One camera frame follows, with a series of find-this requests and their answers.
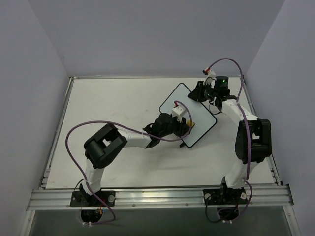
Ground aluminium front rail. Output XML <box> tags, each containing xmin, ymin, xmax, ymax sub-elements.
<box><xmin>28</xmin><ymin>185</ymin><xmax>293</xmax><ymax>210</ymax></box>

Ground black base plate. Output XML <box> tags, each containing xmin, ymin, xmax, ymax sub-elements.
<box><xmin>203</xmin><ymin>188</ymin><xmax>248</xmax><ymax>206</ymax></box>
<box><xmin>69</xmin><ymin>191</ymin><xmax>116</xmax><ymax>207</ymax></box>

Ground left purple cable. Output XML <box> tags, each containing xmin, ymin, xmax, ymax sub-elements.
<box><xmin>65</xmin><ymin>100</ymin><xmax>194</xmax><ymax>226</ymax></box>

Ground yellow bone-shaped eraser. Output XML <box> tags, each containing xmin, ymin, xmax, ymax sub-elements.
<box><xmin>187</xmin><ymin>120</ymin><xmax>195</xmax><ymax>127</ymax></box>

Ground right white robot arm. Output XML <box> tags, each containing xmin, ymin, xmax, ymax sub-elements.
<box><xmin>188</xmin><ymin>76</ymin><xmax>272</xmax><ymax>203</ymax></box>

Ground right thin black cable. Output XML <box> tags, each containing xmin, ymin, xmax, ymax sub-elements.
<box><xmin>208</xmin><ymin>99</ymin><xmax>223</xmax><ymax>115</ymax></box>

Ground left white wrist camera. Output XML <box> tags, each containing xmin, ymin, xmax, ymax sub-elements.
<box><xmin>171</xmin><ymin>103</ymin><xmax>187</xmax><ymax>122</ymax></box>

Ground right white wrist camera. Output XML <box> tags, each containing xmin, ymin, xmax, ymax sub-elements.
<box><xmin>202</xmin><ymin>67</ymin><xmax>216</xmax><ymax>85</ymax></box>

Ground small black-framed whiteboard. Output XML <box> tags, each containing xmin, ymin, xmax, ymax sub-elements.
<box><xmin>159</xmin><ymin>83</ymin><xmax>217</xmax><ymax>148</ymax></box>

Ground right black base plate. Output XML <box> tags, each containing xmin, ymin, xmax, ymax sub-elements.
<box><xmin>203</xmin><ymin>188</ymin><xmax>248</xmax><ymax>206</ymax></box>

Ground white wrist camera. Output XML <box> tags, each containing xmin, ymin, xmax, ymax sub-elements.
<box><xmin>202</xmin><ymin>67</ymin><xmax>216</xmax><ymax>85</ymax></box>
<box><xmin>171</xmin><ymin>103</ymin><xmax>187</xmax><ymax>122</ymax></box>

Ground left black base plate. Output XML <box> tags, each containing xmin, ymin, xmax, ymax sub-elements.
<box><xmin>69</xmin><ymin>191</ymin><xmax>116</xmax><ymax>207</ymax></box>

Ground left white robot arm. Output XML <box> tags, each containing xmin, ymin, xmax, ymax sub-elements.
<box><xmin>80</xmin><ymin>113</ymin><xmax>194</xmax><ymax>206</ymax></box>

